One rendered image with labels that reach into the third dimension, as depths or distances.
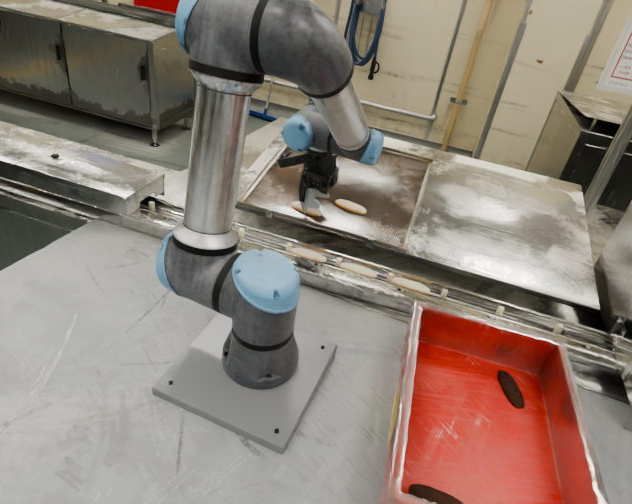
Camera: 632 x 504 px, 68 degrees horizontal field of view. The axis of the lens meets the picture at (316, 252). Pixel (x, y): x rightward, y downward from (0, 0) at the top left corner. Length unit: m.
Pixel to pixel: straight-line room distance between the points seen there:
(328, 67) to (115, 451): 0.68
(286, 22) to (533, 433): 0.85
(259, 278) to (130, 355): 0.35
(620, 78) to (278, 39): 1.41
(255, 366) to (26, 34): 3.90
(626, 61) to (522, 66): 2.62
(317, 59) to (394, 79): 4.15
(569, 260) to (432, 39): 3.52
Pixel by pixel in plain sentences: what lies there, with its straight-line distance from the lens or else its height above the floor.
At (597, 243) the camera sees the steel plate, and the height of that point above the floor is 0.82.
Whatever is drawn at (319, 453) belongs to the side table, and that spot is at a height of 0.82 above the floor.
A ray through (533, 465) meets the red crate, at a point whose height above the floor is 0.82.
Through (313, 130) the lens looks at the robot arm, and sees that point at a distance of 1.07.
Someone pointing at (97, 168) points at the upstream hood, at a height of 0.92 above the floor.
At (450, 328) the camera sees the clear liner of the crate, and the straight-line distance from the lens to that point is 1.09.
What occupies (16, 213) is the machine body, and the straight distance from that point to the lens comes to 1.66.
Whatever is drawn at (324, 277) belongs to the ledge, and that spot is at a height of 0.86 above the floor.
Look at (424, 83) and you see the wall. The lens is 4.82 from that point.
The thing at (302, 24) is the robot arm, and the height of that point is 1.45.
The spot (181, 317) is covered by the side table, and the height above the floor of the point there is 0.82.
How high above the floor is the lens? 1.55
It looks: 33 degrees down
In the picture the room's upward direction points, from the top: 10 degrees clockwise
